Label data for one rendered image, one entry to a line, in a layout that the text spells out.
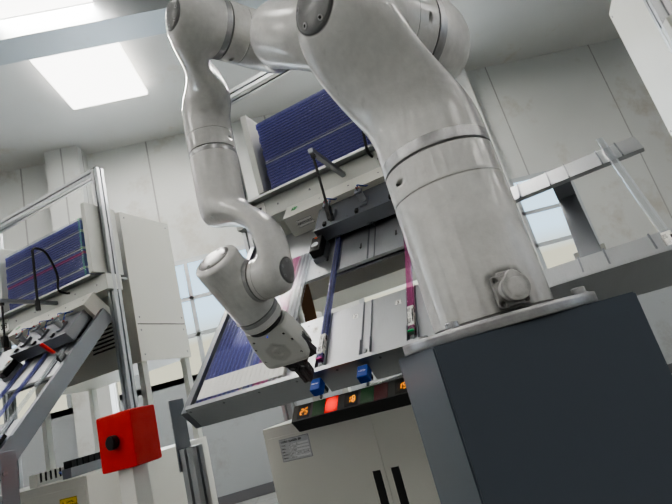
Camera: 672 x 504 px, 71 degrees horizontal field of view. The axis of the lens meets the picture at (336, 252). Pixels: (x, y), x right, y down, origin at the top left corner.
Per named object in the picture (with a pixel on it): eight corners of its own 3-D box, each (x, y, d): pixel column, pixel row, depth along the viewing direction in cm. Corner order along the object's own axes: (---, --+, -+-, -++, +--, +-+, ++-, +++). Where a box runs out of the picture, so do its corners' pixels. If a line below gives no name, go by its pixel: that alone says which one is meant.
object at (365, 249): (443, 246, 125) (436, 232, 122) (241, 319, 147) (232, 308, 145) (433, 188, 152) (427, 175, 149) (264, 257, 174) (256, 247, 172)
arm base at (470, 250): (645, 287, 39) (559, 97, 44) (427, 347, 37) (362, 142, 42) (542, 319, 57) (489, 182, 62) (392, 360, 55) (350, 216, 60)
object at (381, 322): (456, 343, 94) (450, 333, 92) (197, 417, 116) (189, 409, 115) (446, 283, 109) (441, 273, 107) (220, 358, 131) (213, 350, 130)
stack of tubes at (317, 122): (405, 127, 150) (381, 58, 157) (270, 190, 167) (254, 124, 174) (415, 141, 161) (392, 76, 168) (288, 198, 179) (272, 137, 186)
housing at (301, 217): (436, 197, 149) (418, 160, 142) (303, 250, 165) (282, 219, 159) (434, 185, 155) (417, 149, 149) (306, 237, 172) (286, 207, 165)
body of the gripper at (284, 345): (234, 339, 88) (267, 376, 94) (280, 323, 85) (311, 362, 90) (244, 311, 94) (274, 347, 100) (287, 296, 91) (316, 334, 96)
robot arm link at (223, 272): (282, 287, 90) (244, 299, 93) (243, 234, 83) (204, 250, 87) (271, 319, 83) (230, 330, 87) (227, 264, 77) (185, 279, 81)
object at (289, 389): (461, 356, 94) (448, 332, 90) (202, 427, 116) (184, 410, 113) (461, 352, 95) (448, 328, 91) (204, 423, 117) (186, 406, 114)
